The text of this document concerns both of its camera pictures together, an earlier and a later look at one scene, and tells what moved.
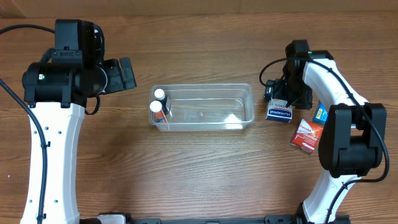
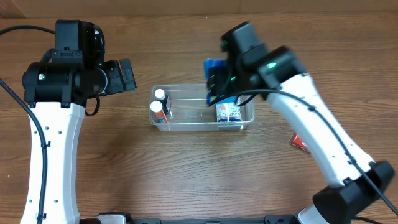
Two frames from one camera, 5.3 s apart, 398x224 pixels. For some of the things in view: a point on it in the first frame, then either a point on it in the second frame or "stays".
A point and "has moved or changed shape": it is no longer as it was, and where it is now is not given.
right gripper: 277,90 -> 216,83
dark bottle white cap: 160,96 stays
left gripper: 125,73 stays
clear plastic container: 206,107 stays
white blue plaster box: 277,110 -> 228,112
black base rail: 273,219 stays
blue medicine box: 321,113 has moved or changed shape
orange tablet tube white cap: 156,107 stays
